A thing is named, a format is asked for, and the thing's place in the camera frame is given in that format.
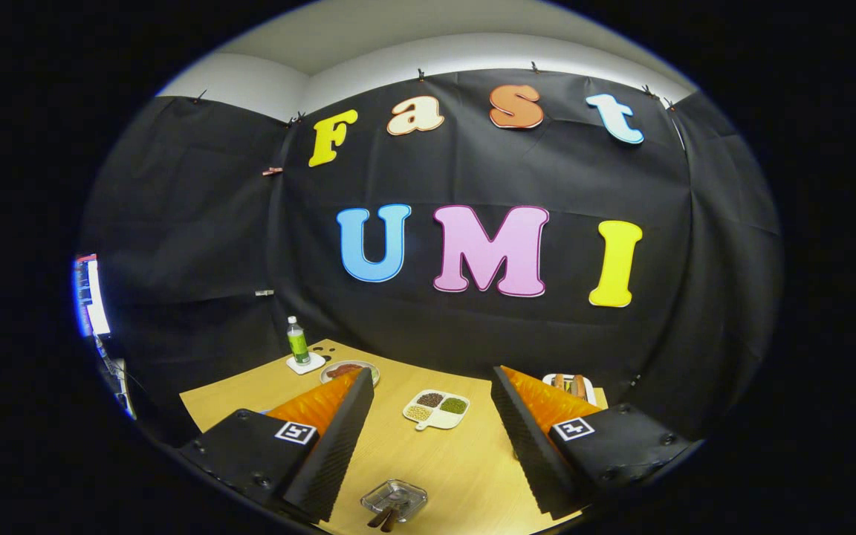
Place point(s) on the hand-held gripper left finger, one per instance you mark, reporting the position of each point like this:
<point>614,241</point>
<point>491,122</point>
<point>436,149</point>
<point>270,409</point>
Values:
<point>328,461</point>

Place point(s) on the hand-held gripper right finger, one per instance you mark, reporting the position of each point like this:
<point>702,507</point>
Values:
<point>532,457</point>

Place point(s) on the clear glass dish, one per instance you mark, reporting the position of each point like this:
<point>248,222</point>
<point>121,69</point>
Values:
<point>398,492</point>

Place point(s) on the white toaster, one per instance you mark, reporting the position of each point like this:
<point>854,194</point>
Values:
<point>549,380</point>

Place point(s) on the toast slice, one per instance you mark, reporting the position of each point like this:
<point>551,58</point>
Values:
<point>559,382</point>
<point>580,386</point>

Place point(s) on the metal fork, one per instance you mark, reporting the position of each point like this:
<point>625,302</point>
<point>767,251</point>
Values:
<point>391,521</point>

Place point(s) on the white plate of food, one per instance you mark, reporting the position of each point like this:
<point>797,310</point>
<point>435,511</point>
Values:
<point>339,370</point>

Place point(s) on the white square coaster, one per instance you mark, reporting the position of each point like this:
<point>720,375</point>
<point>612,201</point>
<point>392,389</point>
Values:
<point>305,365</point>

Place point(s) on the white divided tray of beans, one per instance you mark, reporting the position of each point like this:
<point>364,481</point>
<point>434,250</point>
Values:
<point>435,410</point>

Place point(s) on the green drink bottle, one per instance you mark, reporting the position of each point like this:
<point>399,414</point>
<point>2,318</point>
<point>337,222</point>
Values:
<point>297,343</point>

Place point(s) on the laptop computer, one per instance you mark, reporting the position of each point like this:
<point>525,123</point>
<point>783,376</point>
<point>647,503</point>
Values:
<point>122,390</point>

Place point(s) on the computer monitor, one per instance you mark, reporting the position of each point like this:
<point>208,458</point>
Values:
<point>91,297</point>

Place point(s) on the red clip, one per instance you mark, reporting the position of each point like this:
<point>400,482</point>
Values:
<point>273,171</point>

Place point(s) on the row of black cloth clips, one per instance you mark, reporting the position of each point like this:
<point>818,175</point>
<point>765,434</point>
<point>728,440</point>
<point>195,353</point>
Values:
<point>420,74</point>

